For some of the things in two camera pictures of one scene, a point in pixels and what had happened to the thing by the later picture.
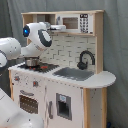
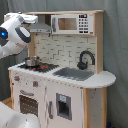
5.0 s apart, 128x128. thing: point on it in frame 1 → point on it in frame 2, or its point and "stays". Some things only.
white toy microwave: [76, 23] stays
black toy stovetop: [43, 67] stays
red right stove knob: [35, 83] stays
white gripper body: [57, 27] → [31, 19]
